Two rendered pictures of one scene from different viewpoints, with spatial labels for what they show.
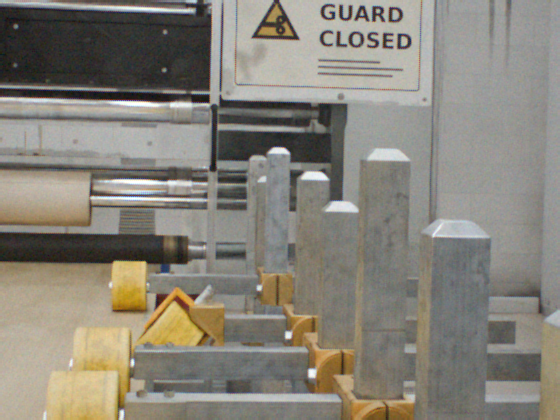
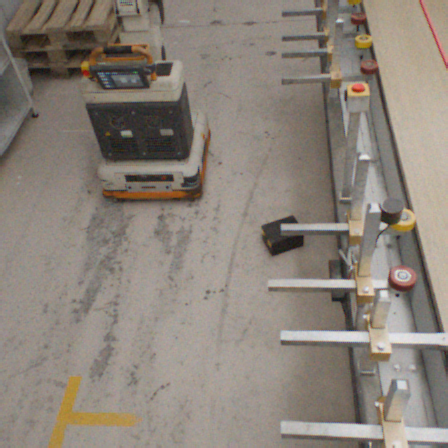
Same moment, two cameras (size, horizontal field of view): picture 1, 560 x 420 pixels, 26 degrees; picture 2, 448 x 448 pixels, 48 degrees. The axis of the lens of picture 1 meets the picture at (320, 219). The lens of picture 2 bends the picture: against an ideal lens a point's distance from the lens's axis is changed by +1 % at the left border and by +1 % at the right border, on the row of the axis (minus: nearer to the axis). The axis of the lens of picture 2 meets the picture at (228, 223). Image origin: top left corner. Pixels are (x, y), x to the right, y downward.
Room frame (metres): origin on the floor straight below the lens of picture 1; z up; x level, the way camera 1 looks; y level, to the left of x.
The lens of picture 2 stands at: (1.26, -0.26, 2.19)
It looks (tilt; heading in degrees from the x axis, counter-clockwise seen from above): 47 degrees down; 196
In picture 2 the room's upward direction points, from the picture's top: 7 degrees counter-clockwise
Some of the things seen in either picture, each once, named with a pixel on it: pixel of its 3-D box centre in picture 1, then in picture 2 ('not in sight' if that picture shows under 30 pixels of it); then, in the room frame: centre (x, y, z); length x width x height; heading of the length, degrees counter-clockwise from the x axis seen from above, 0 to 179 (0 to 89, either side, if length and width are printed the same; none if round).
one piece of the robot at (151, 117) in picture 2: not in sight; (140, 104); (-1.07, -1.38, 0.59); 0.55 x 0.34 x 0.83; 97
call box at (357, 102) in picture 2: not in sight; (356, 98); (-0.28, -0.20, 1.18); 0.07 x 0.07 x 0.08; 7
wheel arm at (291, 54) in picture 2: not in sight; (323, 53); (-1.22, -0.36, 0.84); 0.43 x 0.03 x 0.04; 97
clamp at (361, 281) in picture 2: not in sight; (363, 282); (0.25, -0.13, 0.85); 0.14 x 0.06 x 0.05; 7
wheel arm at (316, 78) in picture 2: not in sight; (326, 78); (-0.97, -0.33, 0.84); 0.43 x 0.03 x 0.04; 97
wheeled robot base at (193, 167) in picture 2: not in sight; (157, 152); (-1.16, -1.39, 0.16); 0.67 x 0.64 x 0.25; 7
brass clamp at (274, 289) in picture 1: (273, 286); not in sight; (1.98, 0.07, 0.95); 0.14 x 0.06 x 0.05; 7
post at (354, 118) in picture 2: not in sight; (349, 156); (-0.29, -0.20, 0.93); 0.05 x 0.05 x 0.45; 7
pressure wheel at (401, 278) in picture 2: not in sight; (400, 285); (0.25, -0.02, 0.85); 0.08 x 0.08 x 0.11
